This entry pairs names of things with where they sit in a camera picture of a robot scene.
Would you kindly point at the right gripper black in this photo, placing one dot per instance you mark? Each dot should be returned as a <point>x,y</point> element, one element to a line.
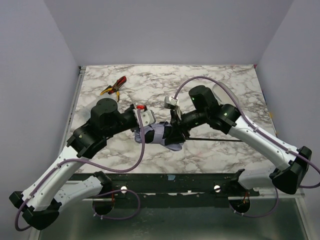
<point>176,125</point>

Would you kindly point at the lilac umbrella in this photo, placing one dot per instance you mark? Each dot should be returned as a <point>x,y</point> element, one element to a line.
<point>157,133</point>

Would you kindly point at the beige zippered umbrella case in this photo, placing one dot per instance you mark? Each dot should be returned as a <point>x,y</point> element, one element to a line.
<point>224,97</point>

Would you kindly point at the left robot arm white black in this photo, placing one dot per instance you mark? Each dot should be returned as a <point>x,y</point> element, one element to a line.
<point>42,202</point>

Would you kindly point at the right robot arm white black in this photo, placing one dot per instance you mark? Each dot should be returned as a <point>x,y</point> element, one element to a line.
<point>289,162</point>

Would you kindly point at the blue tape piece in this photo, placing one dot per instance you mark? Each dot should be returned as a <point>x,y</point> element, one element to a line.
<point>171,177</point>

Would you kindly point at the clear plastic screw box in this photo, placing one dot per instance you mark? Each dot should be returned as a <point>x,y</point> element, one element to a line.
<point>85,112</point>

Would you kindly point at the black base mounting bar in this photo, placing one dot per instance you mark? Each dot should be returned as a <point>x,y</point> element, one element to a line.
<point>187,190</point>

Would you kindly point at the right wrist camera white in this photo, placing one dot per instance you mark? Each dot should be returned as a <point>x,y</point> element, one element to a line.
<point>172,104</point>

